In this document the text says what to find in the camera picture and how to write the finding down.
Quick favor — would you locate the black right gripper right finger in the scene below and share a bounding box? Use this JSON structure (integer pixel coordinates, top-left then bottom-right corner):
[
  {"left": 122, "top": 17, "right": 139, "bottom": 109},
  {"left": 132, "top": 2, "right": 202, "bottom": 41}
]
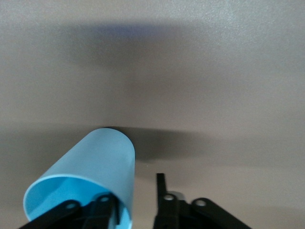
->
[{"left": 153, "top": 173, "right": 251, "bottom": 229}]

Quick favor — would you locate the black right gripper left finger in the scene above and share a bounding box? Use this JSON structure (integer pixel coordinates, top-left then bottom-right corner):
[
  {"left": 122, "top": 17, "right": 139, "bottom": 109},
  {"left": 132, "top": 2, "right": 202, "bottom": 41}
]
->
[{"left": 16, "top": 193, "right": 120, "bottom": 229}]

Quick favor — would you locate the light blue plastic cup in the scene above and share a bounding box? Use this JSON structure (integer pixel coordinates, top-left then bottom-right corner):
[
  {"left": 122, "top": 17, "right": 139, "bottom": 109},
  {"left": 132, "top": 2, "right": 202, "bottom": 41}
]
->
[{"left": 23, "top": 128, "right": 137, "bottom": 229}]

